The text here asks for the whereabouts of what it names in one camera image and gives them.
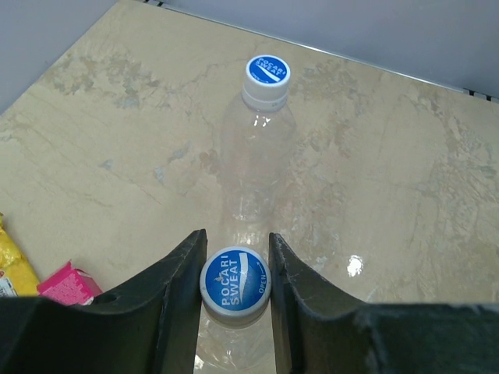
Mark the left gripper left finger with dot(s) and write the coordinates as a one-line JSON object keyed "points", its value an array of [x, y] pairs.
{"points": [[148, 324]]}

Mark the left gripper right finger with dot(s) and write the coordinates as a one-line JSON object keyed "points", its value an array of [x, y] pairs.
{"points": [[319, 328]]}

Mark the clear bottle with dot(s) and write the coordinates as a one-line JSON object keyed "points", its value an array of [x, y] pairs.
{"points": [[256, 143], [225, 348]]}

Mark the blue Pocari Sweat cap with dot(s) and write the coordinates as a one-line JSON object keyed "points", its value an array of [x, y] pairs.
{"points": [[267, 78]]}

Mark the pink carton box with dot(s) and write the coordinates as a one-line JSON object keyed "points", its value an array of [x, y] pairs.
{"points": [[70, 286]]}

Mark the yellow snack bag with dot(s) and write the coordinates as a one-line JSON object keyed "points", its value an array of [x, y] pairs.
{"points": [[17, 275]]}

